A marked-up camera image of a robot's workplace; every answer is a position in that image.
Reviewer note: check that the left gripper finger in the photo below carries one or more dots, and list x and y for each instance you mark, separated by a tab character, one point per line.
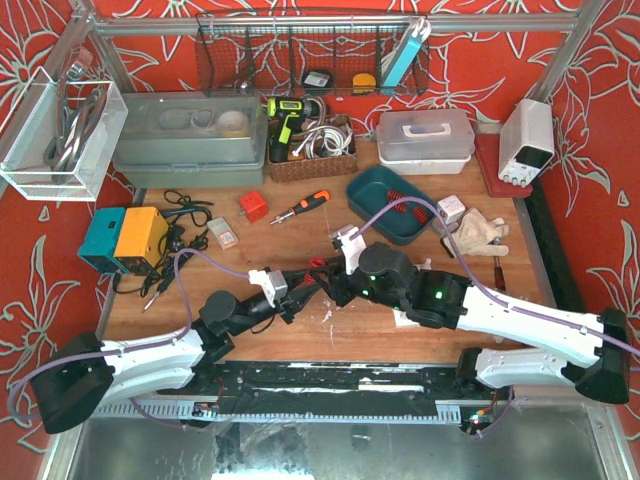
295	301
296	278

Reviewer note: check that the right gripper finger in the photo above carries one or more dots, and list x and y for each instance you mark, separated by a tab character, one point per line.
337	270
337	291

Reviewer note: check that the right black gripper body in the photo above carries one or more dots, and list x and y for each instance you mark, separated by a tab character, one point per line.
340	284

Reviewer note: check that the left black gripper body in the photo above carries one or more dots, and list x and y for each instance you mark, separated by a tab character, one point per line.
288	303

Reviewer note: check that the orange black screwdriver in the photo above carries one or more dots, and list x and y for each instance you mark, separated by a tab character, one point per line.
305	205

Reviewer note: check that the large red spring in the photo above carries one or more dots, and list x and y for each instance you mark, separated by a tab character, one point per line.
312	276

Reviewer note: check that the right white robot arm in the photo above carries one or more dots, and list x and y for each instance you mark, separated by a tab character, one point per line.
589	352

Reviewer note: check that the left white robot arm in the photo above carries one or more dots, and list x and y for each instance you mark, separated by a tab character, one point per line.
88	373

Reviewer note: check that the red spring in tray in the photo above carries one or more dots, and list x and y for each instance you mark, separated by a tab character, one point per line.
394	196
421	216

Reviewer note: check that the soldering iron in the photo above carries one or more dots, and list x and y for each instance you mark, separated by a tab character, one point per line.
159	291

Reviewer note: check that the small clear screw box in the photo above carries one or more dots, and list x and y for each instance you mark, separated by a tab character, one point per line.
222	232

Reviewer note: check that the red cube adapter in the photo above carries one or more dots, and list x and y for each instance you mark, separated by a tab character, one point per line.
253	206

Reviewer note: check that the white cube adapter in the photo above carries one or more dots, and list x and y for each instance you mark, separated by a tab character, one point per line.
451	209

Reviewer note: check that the beige work glove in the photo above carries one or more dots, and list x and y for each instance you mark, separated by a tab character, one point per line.
477	236

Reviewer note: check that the yellow soldering station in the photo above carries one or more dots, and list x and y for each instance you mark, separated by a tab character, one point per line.
141	240

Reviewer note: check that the brown wicker basket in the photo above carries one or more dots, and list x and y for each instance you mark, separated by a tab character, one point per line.
327	151

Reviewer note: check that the small red screwdriver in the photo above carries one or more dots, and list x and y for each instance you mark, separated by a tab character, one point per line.
499	278

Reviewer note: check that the white plastic lidded box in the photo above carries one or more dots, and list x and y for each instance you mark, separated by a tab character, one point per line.
425	142

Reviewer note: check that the teal device box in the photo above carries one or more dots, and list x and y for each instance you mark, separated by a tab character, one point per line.
100	241

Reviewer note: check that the green black drill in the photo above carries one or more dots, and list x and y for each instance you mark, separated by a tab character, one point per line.
290	114

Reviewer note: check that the grey plastic storage box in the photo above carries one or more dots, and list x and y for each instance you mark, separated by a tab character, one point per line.
188	140

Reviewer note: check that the yellow tape measure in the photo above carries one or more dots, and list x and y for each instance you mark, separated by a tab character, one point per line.
363	84

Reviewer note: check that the white power supply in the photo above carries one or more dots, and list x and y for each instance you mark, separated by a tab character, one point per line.
526	143

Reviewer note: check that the clear acrylic box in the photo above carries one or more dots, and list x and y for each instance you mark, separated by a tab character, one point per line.
58	140

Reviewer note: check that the blue white case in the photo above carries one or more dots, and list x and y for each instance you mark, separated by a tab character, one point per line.
395	64

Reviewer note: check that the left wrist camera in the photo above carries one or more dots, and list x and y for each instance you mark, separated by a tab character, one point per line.
273	284

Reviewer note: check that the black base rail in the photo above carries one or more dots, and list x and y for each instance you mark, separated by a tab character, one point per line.
335	389

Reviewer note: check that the black wire basket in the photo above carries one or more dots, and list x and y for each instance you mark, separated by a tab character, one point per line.
264	52

